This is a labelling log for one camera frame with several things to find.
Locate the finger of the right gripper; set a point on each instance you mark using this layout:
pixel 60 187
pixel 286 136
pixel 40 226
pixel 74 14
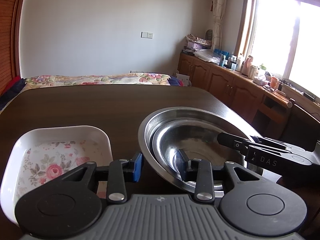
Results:
pixel 243 145
pixel 275 143

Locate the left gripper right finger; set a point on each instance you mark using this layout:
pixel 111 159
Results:
pixel 203 173

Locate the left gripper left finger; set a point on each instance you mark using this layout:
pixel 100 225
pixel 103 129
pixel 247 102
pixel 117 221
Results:
pixel 116 174

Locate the small steel bowl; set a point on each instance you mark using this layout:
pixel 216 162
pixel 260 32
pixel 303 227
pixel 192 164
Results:
pixel 197 138

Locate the wooden cabinet counter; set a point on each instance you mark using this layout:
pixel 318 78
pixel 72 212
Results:
pixel 266 111

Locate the large steel bowl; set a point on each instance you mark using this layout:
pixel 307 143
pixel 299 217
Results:
pixel 228 121

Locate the pink jug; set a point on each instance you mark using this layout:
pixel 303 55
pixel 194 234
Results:
pixel 246 68

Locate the white floral square dish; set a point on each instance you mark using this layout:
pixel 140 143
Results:
pixel 43 154

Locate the white paper bag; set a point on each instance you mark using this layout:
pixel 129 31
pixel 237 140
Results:
pixel 184 79

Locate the floral bed quilt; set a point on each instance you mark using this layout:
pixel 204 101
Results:
pixel 44 81

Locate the stack of folded fabrics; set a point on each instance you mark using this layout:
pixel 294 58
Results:
pixel 194 43

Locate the patterned curtain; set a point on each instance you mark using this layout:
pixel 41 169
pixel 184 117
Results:
pixel 218 14

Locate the wooden louvered wardrobe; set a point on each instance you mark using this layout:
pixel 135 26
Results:
pixel 10 32

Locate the window frame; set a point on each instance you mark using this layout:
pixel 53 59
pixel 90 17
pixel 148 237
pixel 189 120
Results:
pixel 283 37

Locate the white wall switch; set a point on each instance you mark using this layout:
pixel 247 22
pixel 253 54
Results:
pixel 146 35

